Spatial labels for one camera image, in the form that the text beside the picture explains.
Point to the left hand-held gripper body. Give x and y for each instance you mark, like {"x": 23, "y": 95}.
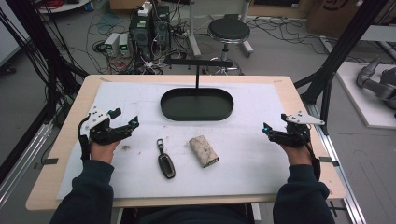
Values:
{"x": 99, "y": 133}

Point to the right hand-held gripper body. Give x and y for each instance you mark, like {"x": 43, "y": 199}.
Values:
{"x": 294, "y": 134}

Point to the black car key fob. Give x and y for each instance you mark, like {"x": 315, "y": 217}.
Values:
{"x": 166, "y": 162}

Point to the black oval tray with stand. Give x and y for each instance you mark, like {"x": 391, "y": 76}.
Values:
{"x": 196, "y": 105}

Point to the beige key pouch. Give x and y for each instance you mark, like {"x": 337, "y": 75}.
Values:
{"x": 204, "y": 151}

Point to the person's left hand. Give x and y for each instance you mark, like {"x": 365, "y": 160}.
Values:
{"x": 102, "y": 151}

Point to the person's right hand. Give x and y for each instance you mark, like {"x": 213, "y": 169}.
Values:
{"x": 298, "y": 155}

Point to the white table mat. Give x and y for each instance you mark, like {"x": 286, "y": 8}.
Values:
{"x": 146, "y": 102}

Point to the black tape piece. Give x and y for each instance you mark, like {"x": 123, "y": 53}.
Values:
{"x": 49, "y": 161}
{"x": 328, "y": 161}

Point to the grey power supply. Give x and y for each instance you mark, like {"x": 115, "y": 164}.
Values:
{"x": 124, "y": 46}
{"x": 112, "y": 43}

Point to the white floor board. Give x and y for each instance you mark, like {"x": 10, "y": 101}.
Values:
{"x": 358, "y": 102}

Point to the large black computer tower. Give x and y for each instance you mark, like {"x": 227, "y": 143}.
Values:
{"x": 140, "y": 35}

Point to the white table leg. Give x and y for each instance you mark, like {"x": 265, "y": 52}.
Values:
{"x": 246, "y": 37}
{"x": 193, "y": 31}

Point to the small black computer tower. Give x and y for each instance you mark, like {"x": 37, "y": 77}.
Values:
{"x": 162, "y": 26}

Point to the black round stool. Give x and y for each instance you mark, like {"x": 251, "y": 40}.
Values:
{"x": 229, "y": 30}

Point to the white power strip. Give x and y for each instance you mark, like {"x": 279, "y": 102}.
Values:
{"x": 144, "y": 9}

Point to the cardboard box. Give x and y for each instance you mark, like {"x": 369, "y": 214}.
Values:
{"x": 336, "y": 17}

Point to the aluminium rail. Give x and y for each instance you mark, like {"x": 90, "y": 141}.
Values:
{"x": 339, "y": 174}
{"x": 21, "y": 165}

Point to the black metal frame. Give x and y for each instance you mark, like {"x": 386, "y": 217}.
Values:
{"x": 339, "y": 53}
{"x": 40, "y": 53}

